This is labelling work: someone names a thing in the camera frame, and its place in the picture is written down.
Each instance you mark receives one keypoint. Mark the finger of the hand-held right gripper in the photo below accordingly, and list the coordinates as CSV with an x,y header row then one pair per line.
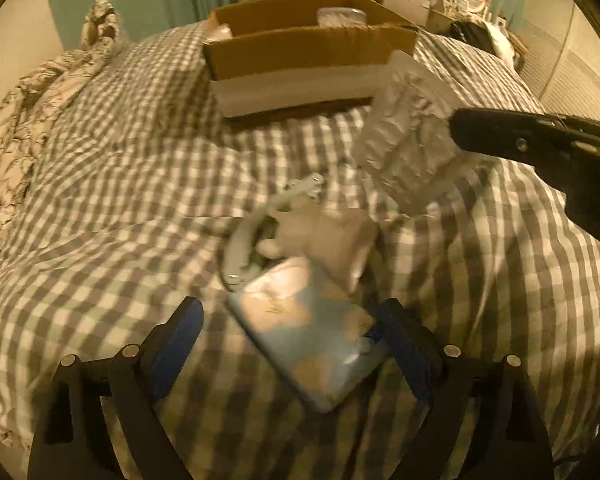
x,y
500,132

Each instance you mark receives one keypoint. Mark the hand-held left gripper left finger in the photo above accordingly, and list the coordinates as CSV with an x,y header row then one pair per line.
x,y
181,351

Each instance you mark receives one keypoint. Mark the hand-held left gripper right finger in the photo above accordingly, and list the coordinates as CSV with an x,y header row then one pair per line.
x,y
404,355

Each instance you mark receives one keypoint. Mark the crinkled clear plastic package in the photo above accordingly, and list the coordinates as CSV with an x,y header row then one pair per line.
x,y
405,125

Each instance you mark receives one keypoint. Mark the light blue tissue packet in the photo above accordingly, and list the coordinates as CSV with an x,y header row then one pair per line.
x,y
300,330

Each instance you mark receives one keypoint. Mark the cardboard box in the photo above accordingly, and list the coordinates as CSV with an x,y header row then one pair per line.
x,y
300,67

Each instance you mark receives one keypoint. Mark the black bag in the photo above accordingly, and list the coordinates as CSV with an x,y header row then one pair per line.
x,y
472,35

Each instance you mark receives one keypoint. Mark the white wardrobe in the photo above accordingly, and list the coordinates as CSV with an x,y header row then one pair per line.
x,y
575,60

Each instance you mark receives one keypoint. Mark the white wrapped tissue pack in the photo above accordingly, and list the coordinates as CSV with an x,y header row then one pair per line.
x,y
330,237

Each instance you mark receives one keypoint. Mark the grey checked bed blanket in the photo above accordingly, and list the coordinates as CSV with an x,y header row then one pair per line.
x,y
130,200

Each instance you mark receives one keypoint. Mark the clear wrapped white packet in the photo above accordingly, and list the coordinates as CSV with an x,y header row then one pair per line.
x,y
341,16

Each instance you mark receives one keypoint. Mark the floral patterned duvet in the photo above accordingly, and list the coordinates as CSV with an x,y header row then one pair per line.
x,y
35,105

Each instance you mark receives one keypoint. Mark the white plastic bag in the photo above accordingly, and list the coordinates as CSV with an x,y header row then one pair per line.
x,y
219,34

